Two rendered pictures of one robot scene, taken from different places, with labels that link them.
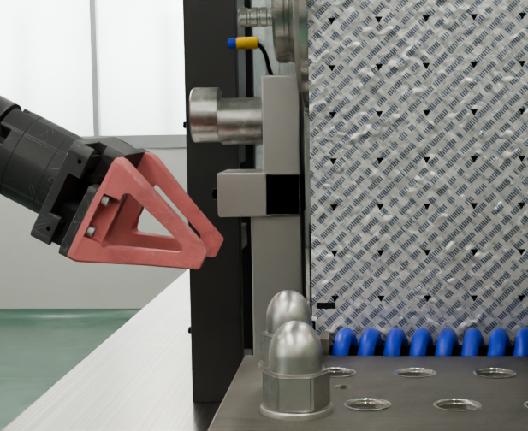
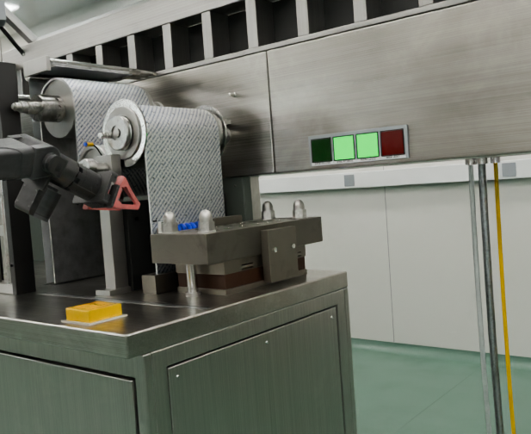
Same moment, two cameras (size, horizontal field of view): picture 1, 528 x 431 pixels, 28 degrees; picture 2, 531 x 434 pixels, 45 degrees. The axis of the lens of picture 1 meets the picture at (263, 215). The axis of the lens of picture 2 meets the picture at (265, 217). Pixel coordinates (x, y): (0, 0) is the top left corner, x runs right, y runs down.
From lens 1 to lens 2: 1.01 m
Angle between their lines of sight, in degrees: 57
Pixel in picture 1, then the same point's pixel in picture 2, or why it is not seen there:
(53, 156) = (95, 176)
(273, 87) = (114, 158)
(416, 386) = not seen: hidden behind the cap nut
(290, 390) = (211, 225)
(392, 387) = not seen: hidden behind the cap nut
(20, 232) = not seen: outside the picture
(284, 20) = (129, 136)
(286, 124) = (118, 170)
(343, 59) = (153, 148)
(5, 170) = (83, 182)
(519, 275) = (194, 207)
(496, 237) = (188, 198)
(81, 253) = (116, 205)
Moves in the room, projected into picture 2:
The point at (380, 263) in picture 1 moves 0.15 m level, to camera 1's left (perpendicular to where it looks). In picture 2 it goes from (165, 207) to (114, 213)
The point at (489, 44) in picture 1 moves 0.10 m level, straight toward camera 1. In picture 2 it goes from (183, 145) to (212, 140)
